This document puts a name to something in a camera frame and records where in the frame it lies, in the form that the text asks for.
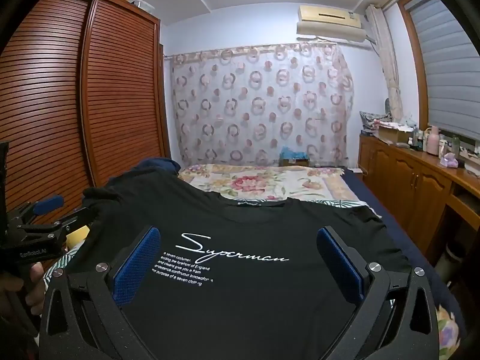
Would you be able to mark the small grey fan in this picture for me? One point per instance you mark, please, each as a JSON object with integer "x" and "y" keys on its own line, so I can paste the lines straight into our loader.
{"x": 388, "y": 105}

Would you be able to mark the wooden sideboard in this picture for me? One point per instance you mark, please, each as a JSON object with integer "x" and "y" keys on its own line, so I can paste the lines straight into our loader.
{"x": 405, "y": 187}

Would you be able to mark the dark bin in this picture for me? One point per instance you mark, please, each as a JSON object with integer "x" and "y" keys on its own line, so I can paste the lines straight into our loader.
{"x": 452, "y": 257}

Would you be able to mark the blue cloth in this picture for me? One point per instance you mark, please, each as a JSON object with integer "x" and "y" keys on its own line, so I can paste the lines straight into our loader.
{"x": 294, "y": 153}

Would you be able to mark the leaf-print bedspread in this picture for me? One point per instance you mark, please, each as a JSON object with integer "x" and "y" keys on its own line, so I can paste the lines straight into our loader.
{"x": 71, "y": 255}

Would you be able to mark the cream air conditioner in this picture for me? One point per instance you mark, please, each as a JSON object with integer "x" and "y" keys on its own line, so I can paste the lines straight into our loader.
{"x": 330, "y": 22}

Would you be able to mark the tied beige window curtain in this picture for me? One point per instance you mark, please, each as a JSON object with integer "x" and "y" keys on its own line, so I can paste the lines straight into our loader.
{"x": 388, "y": 63}

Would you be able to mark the open cardboard box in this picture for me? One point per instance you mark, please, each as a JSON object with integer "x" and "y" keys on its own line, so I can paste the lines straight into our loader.
{"x": 393, "y": 133}

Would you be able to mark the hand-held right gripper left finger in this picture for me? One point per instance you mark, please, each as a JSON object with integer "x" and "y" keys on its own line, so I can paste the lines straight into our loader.
{"x": 137, "y": 266}

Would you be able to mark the grey window blind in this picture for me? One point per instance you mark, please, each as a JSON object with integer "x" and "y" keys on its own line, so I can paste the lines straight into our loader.
{"x": 446, "y": 63}

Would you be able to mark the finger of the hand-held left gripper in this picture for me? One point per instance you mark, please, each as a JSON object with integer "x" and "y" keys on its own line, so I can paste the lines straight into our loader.
{"x": 48, "y": 202}
{"x": 78, "y": 218}

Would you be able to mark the circle-patterned sheer curtain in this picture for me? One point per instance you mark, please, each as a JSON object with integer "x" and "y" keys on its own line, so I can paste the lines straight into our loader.
{"x": 262, "y": 101}

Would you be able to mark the pink bottle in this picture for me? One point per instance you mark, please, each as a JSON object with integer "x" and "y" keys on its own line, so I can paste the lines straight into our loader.
{"x": 433, "y": 142}

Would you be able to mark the navy blue garment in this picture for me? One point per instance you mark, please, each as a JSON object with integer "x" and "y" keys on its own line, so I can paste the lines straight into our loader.
{"x": 157, "y": 165}

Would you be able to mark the purple tissue box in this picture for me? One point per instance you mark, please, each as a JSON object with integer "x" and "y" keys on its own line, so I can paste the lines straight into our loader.
{"x": 452, "y": 161}

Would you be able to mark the purple floral cloth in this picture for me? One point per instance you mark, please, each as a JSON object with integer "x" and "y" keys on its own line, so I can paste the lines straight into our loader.
{"x": 446, "y": 330}

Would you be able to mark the wooden window frame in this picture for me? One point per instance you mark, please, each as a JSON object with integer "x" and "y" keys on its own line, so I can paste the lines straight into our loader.
{"x": 412, "y": 63}

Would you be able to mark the floral blanket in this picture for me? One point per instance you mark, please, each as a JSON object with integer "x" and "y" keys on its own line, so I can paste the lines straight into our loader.
{"x": 262, "y": 180}

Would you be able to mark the person's left hand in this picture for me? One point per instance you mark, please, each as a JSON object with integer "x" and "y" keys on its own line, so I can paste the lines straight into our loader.
{"x": 35, "y": 283}

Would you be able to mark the group of cosmetic bottles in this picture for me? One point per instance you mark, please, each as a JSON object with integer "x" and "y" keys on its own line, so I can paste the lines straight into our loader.
{"x": 419, "y": 140}

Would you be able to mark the assorted desk clutter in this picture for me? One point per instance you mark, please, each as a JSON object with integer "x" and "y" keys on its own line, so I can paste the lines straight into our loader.
{"x": 470, "y": 155}

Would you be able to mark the small white bottle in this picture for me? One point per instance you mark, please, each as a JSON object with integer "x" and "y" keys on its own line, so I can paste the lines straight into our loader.
{"x": 443, "y": 148}

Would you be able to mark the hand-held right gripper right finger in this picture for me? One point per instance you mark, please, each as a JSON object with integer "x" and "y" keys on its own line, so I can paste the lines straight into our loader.
{"x": 337, "y": 266}

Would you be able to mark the black printed t-shirt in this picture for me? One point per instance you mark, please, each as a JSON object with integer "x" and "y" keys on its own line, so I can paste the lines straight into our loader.
{"x": 240, "y": 232}

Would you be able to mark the wooden louvered wardrobe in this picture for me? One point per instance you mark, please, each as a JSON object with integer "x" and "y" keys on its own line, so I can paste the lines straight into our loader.
{"x": 56, "y": 101}

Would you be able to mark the white box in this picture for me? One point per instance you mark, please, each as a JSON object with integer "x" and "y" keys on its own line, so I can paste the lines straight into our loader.
{"x": 144, "y": 5}

